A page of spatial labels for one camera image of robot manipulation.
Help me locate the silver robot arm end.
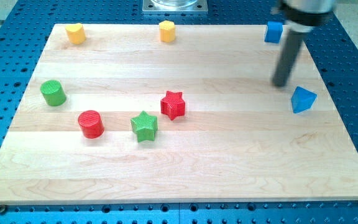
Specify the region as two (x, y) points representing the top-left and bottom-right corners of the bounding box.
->
(271, 0), (336, 33)

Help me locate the red star block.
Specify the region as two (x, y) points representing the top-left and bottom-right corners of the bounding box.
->
(160, 91), (186, 120)

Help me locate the green star block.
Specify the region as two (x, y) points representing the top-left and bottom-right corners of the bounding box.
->
(131, 111), (158, 142)

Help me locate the light wooden board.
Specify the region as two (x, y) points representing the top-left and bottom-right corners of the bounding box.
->
(0, 24), (358, 205)

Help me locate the yellow hexagon block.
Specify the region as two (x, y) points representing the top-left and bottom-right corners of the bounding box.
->
(159, 21), (176, 42)

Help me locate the red cylinder block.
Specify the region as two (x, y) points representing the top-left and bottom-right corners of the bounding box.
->
(78, 110), (104, 139)

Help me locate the blue triangle block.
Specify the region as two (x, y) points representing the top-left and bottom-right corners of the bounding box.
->
(291, 86), (317, 113)

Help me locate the green cylinder block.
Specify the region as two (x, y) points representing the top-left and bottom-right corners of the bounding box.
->
(40, 80), (67, 106)

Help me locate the blue cube block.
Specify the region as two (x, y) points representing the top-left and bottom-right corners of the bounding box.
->
(264, 21), (283, 44)

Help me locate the yellow heart block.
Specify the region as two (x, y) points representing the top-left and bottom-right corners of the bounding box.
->
(65, 23), (86, 45)

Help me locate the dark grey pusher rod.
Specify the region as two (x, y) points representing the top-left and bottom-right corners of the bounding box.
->
(272, 29), (307, 88)

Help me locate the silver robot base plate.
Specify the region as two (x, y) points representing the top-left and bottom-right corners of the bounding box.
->
(142, 0), (208, 14)

